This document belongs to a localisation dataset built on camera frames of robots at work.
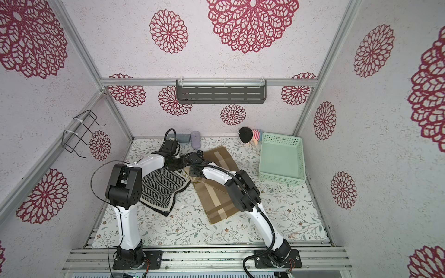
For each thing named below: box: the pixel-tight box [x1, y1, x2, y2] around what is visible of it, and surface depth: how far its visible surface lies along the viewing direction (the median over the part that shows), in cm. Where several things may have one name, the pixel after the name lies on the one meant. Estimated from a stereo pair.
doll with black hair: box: [237, 126, 263, 145], surface depth 116 cm
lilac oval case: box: [190, 130, 202, 149], surface depth 120 cm
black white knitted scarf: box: [139, 167, 191, 217], surface depth 96 cm
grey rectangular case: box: [176, 133, 192, 144], surface depth 120 cm
